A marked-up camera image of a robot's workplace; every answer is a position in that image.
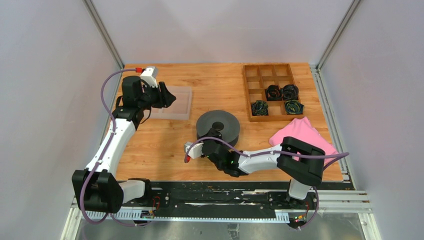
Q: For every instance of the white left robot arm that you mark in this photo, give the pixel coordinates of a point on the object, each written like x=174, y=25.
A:
x=96, y=186

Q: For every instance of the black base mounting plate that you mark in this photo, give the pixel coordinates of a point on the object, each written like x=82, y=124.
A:
x=245, y=200

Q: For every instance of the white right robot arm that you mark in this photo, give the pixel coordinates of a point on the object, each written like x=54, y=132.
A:
x=299, y=159

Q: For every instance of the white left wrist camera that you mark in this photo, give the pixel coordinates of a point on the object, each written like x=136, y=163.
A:
x=148, y=76

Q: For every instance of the aluminium corner frame post left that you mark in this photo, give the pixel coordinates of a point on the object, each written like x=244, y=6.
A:
x=97, y=20

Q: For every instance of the clear plastic divided tray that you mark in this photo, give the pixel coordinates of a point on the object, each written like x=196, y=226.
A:
x=179, y=109

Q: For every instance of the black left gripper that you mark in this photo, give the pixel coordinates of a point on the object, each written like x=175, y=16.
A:
x=164, y=97

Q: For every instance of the wooden compartment organizer tray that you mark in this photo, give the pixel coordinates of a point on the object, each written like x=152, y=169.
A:
x=275, y=84

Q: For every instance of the dark grey filament spool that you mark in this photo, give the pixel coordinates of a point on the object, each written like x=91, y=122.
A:
x=221, y=120

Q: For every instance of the aluminium rail frame front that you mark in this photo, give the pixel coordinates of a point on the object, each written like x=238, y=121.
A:
x=344, y=213

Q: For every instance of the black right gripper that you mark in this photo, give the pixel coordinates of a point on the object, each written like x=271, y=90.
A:
x=213, y=133

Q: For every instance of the aluminium corner frame post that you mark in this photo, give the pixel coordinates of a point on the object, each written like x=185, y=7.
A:
x=338, y=33
x=97, y=20

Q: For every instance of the aluminium corner frame post right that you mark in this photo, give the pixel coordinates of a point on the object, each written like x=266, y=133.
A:
x=338, y=33

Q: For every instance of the pink cloth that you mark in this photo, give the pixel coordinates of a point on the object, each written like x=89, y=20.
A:
x=302, y=129

